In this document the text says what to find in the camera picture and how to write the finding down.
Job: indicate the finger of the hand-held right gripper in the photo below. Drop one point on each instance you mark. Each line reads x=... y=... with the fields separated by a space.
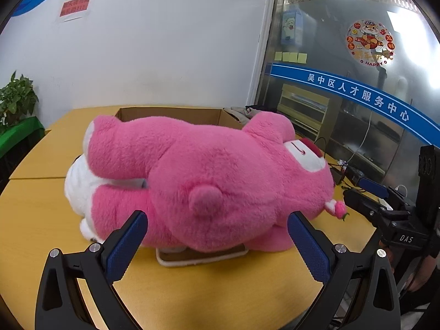
x=373 y=185
x=364 y=206

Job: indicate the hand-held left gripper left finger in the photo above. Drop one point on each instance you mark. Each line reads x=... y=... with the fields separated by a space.
x=125 y=247

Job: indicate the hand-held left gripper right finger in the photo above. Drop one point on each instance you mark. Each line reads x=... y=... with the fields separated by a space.
x=309 y=247

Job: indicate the pink plush bear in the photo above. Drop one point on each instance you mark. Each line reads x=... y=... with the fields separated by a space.
x=213 y=178

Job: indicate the cardboard box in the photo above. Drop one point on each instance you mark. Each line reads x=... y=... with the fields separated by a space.
x=172 y=115

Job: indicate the person's right hand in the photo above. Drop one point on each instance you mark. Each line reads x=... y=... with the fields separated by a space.
x=424 y=273

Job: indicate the blue window banner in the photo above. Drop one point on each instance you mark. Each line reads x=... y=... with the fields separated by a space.
x=343 y=84

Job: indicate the yellow shelf behind glass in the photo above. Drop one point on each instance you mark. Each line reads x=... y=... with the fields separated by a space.
x=302 y=106

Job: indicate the round festive window sticker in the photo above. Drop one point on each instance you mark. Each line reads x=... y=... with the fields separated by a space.
x=370 y=41

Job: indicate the yellow sticky note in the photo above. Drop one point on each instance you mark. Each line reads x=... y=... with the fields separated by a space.
x=294 y=57
x=302 y=58
x=278 y=57
x=286 y=57

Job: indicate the grey cloth bag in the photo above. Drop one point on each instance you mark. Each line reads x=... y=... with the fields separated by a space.
x=240 y=113

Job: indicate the blue carton window poster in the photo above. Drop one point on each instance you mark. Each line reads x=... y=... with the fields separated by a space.
x=292 y=27

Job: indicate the large green potted plant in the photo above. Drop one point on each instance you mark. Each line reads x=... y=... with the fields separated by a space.
x=17 y=96

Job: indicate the red wall notice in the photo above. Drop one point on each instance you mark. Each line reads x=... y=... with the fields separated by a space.
x=75 y=7

